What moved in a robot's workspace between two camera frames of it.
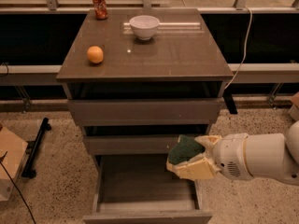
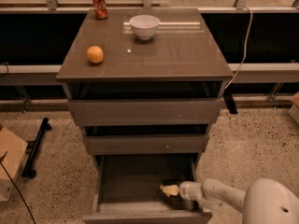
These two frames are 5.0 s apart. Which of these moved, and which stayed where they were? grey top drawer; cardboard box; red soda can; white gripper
Moved: white gripper
Stayed: grey top drawer; cardboard box; red soda can
